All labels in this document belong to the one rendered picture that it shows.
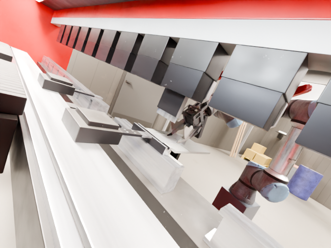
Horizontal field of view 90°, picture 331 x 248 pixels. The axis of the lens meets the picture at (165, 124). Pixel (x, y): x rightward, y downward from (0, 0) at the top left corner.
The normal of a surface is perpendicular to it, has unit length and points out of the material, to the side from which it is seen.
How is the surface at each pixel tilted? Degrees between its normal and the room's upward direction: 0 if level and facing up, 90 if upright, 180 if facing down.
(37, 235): 90
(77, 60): 90
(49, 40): 90
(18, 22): 90
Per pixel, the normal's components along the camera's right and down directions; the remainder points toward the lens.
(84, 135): 0.65, 0.42
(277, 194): 0.00, 0.33
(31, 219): -0.65, -0.15
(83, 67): 0.49, 0.37
